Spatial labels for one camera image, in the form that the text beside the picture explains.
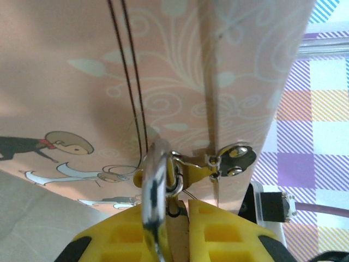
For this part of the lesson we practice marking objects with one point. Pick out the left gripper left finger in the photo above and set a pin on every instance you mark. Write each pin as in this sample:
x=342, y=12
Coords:
x=120, y=240

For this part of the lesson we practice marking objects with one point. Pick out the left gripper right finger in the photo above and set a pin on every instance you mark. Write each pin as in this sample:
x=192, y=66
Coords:
x=223, y=237

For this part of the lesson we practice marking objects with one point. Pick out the pink printed tin box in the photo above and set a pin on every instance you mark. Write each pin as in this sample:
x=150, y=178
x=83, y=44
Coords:
x=81, y=82

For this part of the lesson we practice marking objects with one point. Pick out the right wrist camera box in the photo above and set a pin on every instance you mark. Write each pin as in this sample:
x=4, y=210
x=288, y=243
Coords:
x=275, y=207

